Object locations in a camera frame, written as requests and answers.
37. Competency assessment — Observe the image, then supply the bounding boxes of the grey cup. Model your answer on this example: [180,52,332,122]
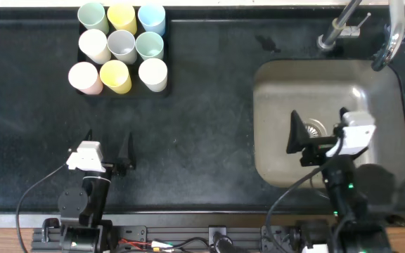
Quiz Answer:
[107,30,138,65]

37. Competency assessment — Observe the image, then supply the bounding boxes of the black tray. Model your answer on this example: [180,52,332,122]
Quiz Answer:
[75,6,170,98]

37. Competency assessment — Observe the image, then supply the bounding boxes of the blue cup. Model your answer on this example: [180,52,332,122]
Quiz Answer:
[137,4,167,37]

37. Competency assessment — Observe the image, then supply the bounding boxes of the black cable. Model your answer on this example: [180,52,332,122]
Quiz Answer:
[264,136,346,253]
[15,163,68,253]

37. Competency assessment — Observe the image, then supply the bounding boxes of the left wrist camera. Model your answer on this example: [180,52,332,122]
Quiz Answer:
[65,141,107,173]

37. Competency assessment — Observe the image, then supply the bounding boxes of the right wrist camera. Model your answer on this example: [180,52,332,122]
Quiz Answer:
[325,111,377,158]

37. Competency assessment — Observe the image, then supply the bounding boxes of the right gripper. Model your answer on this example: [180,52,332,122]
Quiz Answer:
[285,107,350,168]

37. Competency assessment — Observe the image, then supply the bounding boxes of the mounting rail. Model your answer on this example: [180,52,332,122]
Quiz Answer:
[32,217,333,253]

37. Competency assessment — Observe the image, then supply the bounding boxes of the white cup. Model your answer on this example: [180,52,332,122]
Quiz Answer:
[78,28,112,65]
[138,58,169,93]

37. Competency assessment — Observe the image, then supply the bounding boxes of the green cup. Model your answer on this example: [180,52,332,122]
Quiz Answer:
[77,2,110,35]
[135,31,165,61]

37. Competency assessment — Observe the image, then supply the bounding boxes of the steel tap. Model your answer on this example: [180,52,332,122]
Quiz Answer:
[316,0,405,72]

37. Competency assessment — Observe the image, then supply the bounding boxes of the pink cup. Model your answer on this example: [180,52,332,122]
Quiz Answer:
[67,61,104,96]

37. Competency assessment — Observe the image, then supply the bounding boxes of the yellow cup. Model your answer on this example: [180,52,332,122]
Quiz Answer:
[99,59,133,95]
[106,4,138,36]

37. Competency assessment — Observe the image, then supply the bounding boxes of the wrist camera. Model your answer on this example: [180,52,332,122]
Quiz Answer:
[65,141,107,173]
[325,111,377,158]

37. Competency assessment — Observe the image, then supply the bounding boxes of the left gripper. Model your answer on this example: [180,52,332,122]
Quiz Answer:
[68,129,136,176]

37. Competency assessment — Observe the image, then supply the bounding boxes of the steel sink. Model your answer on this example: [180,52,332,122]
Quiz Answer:
[252,58,405,190]

